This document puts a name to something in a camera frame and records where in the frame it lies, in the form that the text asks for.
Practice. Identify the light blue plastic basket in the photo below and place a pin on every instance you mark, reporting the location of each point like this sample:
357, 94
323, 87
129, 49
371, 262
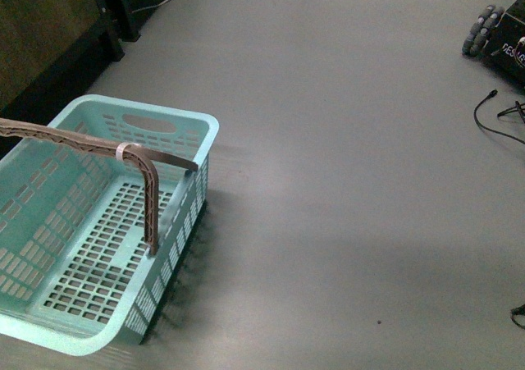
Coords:
76, 273

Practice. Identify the white zip tie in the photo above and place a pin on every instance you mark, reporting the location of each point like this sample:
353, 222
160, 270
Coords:
121, 148

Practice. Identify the black shelf frame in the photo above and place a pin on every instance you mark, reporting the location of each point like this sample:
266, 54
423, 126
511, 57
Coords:
121, 26

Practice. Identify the black wheeled robot base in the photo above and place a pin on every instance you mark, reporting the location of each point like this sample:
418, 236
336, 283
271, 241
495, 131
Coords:
498, 35

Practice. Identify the brown basket handle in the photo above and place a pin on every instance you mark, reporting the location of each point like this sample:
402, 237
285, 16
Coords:
142, 157

